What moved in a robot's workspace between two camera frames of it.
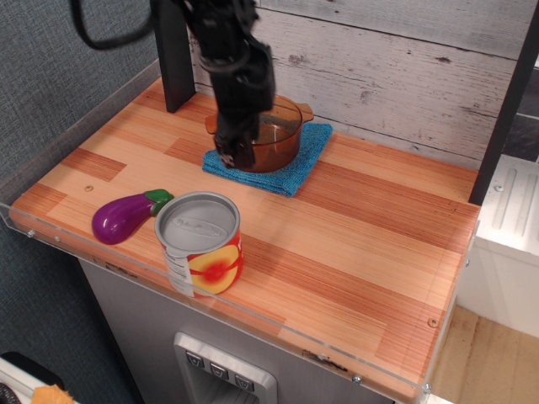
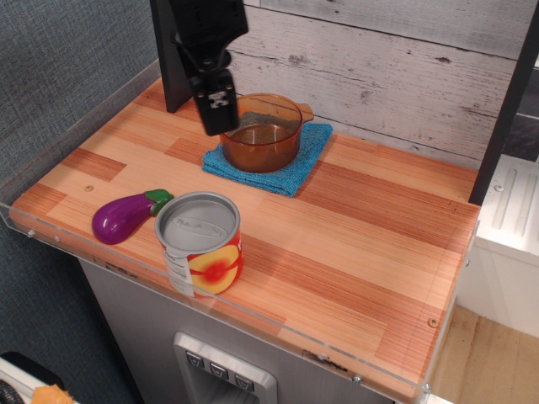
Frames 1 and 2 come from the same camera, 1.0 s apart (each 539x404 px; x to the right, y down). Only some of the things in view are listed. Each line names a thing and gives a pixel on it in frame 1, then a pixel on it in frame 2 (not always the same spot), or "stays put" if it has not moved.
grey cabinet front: (144, 321) stays put
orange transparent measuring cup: (277, 144) stays put
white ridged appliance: (501, 284) stays put
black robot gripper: (241, 68) -> (204, 29)
